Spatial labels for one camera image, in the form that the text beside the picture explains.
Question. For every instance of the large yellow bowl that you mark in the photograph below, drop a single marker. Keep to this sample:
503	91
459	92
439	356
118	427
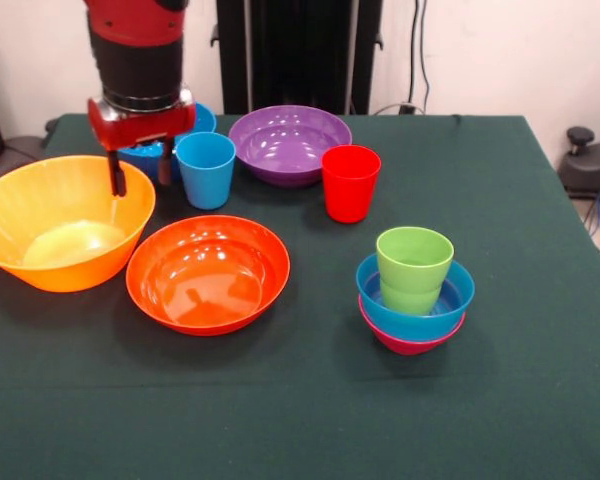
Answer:
65	260

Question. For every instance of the orange bowl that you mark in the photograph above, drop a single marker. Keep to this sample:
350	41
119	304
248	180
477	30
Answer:
205	295

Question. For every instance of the small blue bowl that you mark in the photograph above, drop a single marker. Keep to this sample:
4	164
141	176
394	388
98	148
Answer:
370	290

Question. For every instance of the blue cup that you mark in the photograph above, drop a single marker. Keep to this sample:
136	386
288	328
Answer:
205	170

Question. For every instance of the pink bowl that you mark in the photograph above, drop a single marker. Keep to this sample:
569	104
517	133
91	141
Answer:
410	346

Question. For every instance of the red cup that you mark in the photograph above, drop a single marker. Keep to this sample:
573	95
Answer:
350	195

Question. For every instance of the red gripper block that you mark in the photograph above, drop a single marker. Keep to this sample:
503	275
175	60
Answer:
140	127

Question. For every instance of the dark green tablecloth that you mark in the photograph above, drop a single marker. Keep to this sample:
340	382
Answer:
280	410

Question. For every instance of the purple bowl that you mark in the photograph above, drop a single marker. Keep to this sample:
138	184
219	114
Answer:
290	150

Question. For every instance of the green cup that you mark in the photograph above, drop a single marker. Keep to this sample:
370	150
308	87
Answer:
412	280

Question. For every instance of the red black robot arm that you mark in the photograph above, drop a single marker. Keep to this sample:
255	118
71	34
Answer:
135	50

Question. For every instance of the large blue bowl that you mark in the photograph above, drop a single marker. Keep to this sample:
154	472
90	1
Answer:
145	157

